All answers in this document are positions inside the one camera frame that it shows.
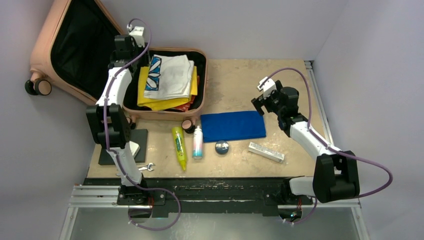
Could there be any white shirt blue print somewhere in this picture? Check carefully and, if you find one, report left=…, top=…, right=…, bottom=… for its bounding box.
left=143, top=54, right=195, bottom=100

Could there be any yellow cloth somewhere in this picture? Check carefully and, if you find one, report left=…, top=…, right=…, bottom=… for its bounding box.
left=136, top=66, right=198, bottom=111

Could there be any blue cloth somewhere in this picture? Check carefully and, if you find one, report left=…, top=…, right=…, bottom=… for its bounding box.
left=200, top=110, right=267, bottom=143

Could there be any silver toothpaste box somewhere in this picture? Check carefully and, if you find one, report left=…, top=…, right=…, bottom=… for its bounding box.
left=248, top=142, right=285, bottom=164

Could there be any dark round tin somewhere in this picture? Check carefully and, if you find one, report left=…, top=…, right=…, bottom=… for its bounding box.
left=214, top=140, right=230, bottom=155

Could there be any red white patterned cloth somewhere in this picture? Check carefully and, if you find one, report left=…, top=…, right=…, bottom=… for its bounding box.
left=172, top=76, right=200, bottom=112

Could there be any white teal spray bottle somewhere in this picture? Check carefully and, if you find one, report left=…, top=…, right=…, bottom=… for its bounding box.
left=192, top=125, right=203, bottom=160

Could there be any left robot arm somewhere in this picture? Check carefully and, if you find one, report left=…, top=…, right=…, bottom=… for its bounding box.
left=86, top=34, right=150, bottom=205

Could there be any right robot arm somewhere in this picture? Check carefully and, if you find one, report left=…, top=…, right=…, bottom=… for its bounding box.
left=251, top=86, right=360, bottom=204

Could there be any pink open suitcase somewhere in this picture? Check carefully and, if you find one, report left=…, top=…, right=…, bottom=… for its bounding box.
left=24, top=0, right=208, bottom=121

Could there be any black flat notebook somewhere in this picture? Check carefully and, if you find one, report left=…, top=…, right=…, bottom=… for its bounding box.
left=98, top=129, right=148, bottom=166

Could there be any yellow green tube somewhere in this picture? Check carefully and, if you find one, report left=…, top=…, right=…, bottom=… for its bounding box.
left=171, top=126, right=187, bottom=172

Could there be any white square device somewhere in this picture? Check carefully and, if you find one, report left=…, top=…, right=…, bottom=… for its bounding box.
left=129, top=141, right=140, bottom=159

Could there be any silver wrench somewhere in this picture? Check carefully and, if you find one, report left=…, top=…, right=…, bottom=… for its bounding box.
left=137, top=162, right=155, bottom=172

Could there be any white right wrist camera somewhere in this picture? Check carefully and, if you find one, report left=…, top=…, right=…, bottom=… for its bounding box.
left=256, top=76, right=277, bottom=99

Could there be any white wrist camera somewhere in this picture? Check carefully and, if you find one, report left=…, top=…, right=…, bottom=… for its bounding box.
left=126, top=24, right=146, bottom=48
left=256, top=76, right=277, bottom=99

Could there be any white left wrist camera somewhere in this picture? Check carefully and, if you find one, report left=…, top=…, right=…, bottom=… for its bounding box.
left=126, top=24, right=146, bottom=48

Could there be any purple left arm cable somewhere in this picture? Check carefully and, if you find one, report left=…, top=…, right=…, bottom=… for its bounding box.
left=102, top=18, right=182, bottom=232

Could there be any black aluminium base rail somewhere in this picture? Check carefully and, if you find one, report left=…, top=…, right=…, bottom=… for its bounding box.
left=67, top=177, right=362, bottom=220

